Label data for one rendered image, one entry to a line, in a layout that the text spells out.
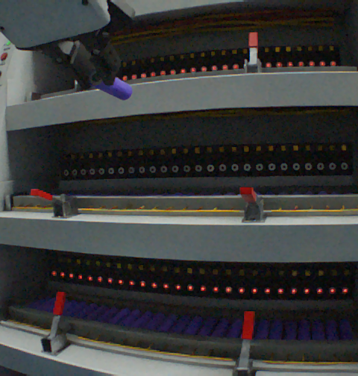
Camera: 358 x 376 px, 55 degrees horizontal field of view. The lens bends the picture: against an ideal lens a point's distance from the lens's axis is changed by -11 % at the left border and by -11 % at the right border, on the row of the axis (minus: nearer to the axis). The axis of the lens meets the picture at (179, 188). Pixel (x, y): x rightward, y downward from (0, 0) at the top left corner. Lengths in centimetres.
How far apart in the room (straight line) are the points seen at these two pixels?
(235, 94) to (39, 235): 34
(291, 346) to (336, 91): 33
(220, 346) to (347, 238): 21
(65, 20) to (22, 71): 46
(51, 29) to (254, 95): 29
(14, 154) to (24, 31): 41
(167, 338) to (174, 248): 13
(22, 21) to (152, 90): 28
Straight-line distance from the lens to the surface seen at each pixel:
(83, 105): 59
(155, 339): 53
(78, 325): 58
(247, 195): 39
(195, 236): 45
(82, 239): 52
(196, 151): 64
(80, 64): 36
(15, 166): 70
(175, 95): 52
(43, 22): 30
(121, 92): 39
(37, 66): 78
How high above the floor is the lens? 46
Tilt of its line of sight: 15 degrees up
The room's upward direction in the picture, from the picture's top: 4 degrees clockwise
